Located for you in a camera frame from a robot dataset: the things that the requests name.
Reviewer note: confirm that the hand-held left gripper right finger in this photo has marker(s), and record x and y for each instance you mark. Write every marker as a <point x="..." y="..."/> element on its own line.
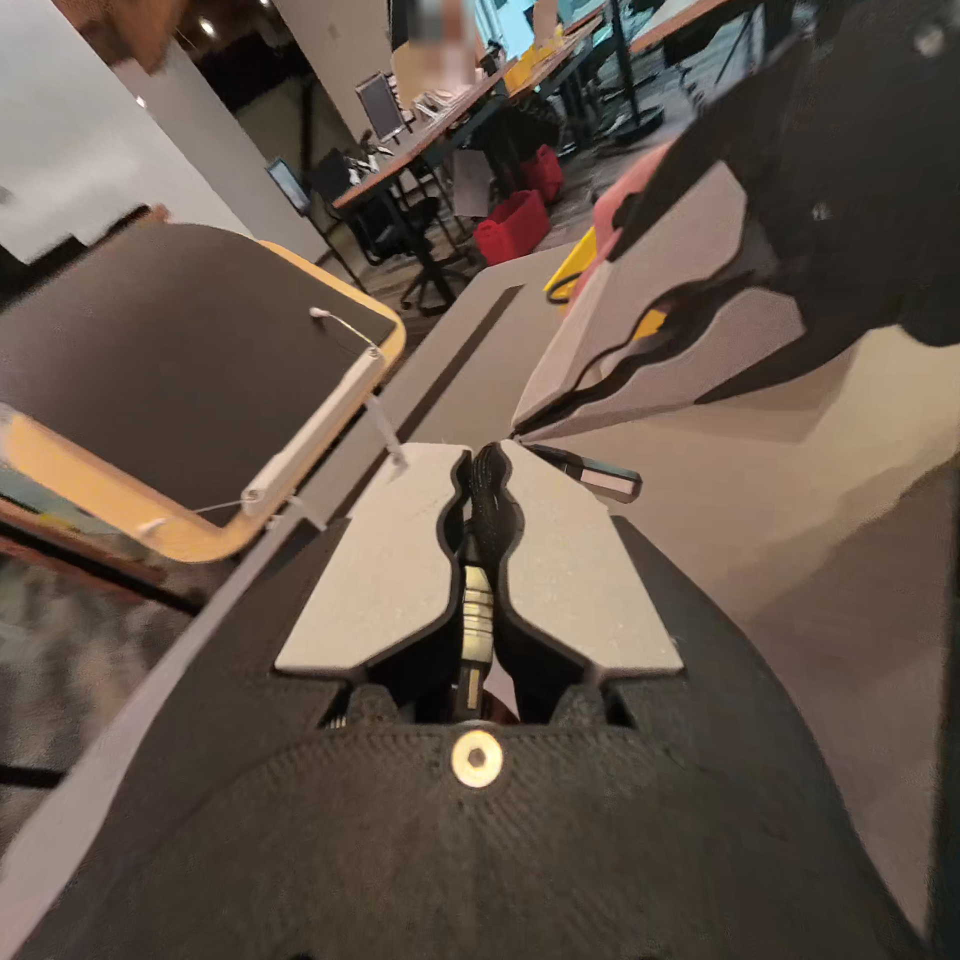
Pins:
<point x="592" y="592"/>

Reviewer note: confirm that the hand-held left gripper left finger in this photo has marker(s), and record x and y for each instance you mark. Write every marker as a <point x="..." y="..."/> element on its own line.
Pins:
<point x="375" y="592"/>

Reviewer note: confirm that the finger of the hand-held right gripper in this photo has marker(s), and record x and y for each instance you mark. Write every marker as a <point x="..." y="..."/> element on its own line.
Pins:
<point x="660" y="240"/>
<point x="735" y="337"/>

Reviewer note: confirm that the yellow plastic bin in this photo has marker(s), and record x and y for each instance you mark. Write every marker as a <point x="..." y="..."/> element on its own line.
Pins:
<point x="574" y="262"/>

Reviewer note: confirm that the small red bin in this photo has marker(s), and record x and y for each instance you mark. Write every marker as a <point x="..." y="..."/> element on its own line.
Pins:
<point x="541" y="172"/>

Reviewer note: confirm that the large red bin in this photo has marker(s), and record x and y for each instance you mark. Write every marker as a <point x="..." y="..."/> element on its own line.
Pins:
<point x="514" y="225"/>

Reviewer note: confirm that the white tablet stand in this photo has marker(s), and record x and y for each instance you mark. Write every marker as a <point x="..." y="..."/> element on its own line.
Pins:
<point x="315" y="442"/>

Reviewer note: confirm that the grey flat panel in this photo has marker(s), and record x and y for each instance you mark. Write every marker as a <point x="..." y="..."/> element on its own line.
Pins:
<point x="471" y="184"/>

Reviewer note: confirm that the small yellow bins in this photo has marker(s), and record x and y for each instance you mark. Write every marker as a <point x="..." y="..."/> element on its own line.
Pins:
<point x="536" y="67"/>

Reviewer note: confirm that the black office chair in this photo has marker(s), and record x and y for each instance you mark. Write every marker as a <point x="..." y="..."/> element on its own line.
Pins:
<point x="420" y="225"/>

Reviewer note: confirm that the long wooden desk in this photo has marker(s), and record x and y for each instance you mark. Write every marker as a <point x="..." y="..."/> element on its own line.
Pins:
<point x="420" y="142"/>

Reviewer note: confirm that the small grey monitor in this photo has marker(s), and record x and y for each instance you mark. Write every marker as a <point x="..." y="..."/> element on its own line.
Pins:
<point x="379" y="105"/>

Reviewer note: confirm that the small tablet sign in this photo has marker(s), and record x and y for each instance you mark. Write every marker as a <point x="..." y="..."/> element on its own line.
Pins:
<point x="289" y="186"/>

